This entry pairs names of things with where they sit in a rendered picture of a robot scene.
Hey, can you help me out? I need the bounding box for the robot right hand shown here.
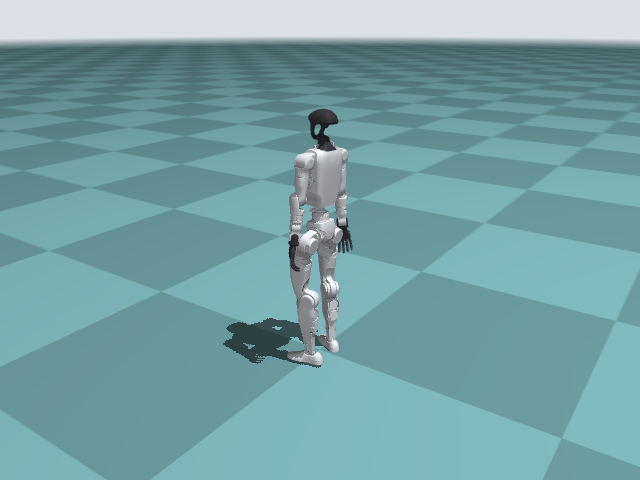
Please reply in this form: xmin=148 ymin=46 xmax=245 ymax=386
xmin=336 ymin=217 xmax=353 ymax=253

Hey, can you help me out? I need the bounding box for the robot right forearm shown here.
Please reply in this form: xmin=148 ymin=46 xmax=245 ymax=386
xmin=335 ymin=190 xmax=347 ymax=226

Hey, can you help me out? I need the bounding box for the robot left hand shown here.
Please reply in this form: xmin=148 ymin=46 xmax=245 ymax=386
xmin=288 ymin=234 xmax=300 ymax=272

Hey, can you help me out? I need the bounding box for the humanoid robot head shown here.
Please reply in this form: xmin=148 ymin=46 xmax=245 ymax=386
xmin=308 ymin=109 xmax=338 ymax=152

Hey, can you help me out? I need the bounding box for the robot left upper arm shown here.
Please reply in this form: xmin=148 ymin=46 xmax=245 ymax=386
xmin=292 ymin=152 xmax=315 ymax=206

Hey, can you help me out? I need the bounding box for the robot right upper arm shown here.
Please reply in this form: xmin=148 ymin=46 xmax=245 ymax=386
xmin=338 ymin=147 xmax=348 ymax=195

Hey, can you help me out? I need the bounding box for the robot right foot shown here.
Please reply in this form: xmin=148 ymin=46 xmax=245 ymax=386
xmin=318 ymin=334 xmax=339 ymax=353

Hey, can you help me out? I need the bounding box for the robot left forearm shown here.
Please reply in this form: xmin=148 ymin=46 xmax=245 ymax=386
xmin=289 ymin=194 xmax=304 ymax=242

